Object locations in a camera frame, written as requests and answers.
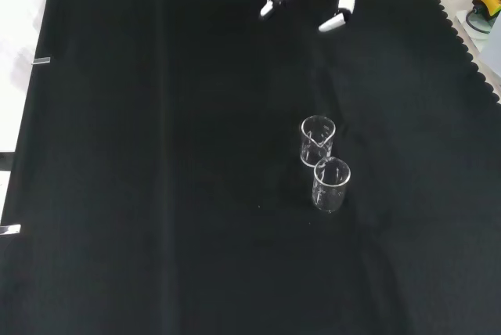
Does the clear glass beaker with spout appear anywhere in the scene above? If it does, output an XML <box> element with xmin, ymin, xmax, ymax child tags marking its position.
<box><xmin>300</xmin><ymin>114</ymin><xmax>337</xmax><ymax>168</ymax></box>

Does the black bench cloth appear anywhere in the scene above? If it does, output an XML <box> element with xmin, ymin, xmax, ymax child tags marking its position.
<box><xmin>0</xmin><ymin>0</ymin><xmax>501</xmax><ymax>335</ymax></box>

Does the black stop button cable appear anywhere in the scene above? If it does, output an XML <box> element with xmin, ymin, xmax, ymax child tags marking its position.
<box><xmin>465</xmin><ymin>5</ymin><xmax>492</xmax><ymax>34</ymax></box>

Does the pale grey board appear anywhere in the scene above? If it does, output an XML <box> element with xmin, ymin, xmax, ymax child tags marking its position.
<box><xmin>478</xmin><ymin>12</ymin><xmax>501</xmax><ymax>74</ymax></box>

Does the white foam pad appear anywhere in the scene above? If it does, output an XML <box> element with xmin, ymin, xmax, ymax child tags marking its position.
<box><xmin>453</xmin><ymin>9</ymin><xmax>501</xmax><ymax>97</ymax></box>

